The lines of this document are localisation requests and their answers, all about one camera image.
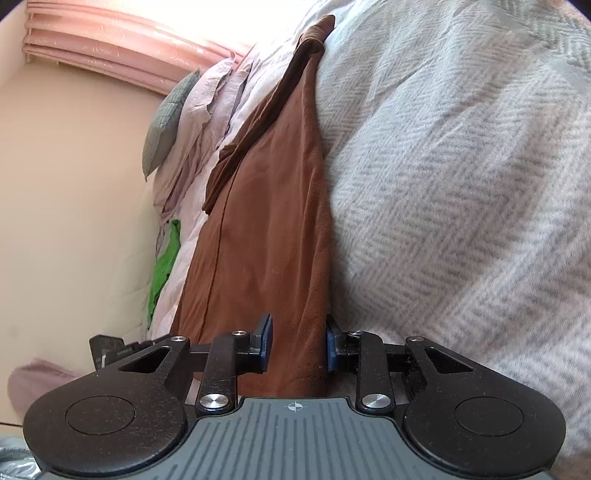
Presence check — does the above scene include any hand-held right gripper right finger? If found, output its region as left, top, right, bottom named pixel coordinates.
left=325, top=315, right=474, bottom=411

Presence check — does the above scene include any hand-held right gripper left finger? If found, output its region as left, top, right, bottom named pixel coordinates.
left=119, top=315, right=273, bottom=417

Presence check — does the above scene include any brown garment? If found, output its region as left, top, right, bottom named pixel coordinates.
left=178, top=14, right=337, bottom=398

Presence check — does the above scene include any green cloth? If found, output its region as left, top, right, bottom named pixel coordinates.
left=147, top=219, right=182, bottom=325

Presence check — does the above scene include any grey shiny cloth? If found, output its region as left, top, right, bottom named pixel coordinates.
left=0, top=422, right=43, bottom=480

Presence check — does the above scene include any grey herringbone blanket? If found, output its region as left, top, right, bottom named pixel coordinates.
left=231, top=0, right=591, bottom=462

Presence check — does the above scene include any pink duvet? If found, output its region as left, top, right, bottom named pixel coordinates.
left=148, top=51, right=262, bottom=335

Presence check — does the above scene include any grey pillow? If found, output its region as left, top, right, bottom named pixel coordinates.
left=141, top=69, right=202, bottom=182

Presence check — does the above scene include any pink curtain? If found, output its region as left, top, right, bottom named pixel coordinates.
left=22, top=0, right=259, bottom=97

